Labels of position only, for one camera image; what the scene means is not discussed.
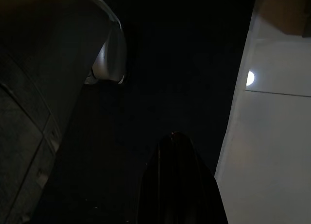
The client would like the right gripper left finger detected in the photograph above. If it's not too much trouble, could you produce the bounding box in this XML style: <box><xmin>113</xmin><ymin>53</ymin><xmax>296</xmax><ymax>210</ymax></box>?
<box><xmin>136</xmin><ymin>131</ymin><xmax>182</xmax><ymax>224</ymax></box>

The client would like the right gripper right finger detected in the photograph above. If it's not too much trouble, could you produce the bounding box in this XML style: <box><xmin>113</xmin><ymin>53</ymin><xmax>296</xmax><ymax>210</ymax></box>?
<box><xmin>173</xmin><ymin>131</ymin><xmax>229</xmax><ymax>224</ymax></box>

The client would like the black floor mat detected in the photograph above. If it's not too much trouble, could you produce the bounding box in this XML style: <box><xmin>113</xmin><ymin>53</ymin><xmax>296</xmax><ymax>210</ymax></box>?
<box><xmin>31</xmin><ymin>0</ymin><xmax>258</xmax><ymax>224</ymax></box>

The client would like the silver robot right leg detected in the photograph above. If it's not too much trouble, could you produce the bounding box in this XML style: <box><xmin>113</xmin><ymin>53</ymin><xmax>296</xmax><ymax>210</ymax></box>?
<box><xmin>0</xmin><ymin>0</ymin><xmax>128</xmax><ymax>224</ymax></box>

